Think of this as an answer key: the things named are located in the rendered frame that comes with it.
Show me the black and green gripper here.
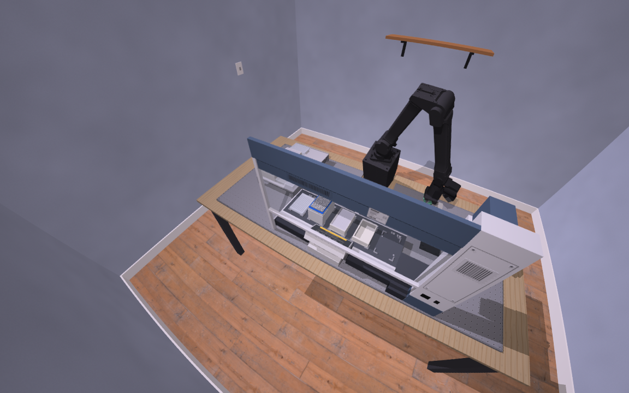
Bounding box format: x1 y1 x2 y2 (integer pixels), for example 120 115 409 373
423 185 441 205

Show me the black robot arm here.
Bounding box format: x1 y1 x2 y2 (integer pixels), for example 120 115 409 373
370 83 461 203

